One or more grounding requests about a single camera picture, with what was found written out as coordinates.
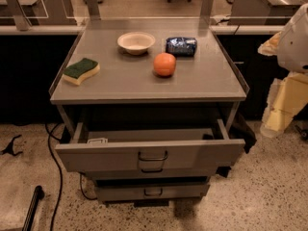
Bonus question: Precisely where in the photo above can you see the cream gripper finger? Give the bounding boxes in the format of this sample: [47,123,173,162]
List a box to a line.
[260,109,293,138]
[263,79,281,119]

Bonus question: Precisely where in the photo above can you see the grey top drawer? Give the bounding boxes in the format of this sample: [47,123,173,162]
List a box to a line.
[56,122,244,173]

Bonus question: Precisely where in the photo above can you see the grey drawer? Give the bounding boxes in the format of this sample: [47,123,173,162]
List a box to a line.
[56,122,244,173]
[95,182,209,202]
[85,167,217,180]

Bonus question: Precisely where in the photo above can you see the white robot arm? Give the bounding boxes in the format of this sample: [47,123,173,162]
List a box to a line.
[258,4,308,138]

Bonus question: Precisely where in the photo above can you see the grey middle drawer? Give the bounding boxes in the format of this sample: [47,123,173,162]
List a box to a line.
[85,167,217,180]

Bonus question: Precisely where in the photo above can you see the grey metal drawer cabinet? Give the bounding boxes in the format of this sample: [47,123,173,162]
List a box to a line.
[48,17,250,208]

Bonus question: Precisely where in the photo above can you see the white item in drawer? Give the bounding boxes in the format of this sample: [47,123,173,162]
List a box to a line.
[88,138,108,144]

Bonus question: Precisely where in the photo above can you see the grey bottom drawer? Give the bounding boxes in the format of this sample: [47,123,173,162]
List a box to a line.
[95,182,209,202]

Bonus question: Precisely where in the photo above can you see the blue crumpled snack bag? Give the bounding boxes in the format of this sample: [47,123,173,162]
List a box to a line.
[166,37,197,57]

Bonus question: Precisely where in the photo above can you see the orange ball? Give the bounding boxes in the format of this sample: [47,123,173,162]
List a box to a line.
[153,53,176,77]

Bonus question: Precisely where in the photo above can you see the white bowl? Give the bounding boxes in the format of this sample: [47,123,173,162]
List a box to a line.
[117,32,156,56]

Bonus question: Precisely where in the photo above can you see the green yellow sponge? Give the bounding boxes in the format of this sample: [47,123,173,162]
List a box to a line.
[63,58,100,86]

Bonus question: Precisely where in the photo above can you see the black bar on floor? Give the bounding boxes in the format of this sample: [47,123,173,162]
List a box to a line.
[21,186,44,231]

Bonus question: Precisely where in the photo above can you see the black clamp on floor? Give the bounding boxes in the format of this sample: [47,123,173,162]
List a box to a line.
[0,135,21,156]

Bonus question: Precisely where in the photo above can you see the black floor cable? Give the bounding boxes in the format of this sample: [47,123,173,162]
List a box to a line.
[44,122,97,231]

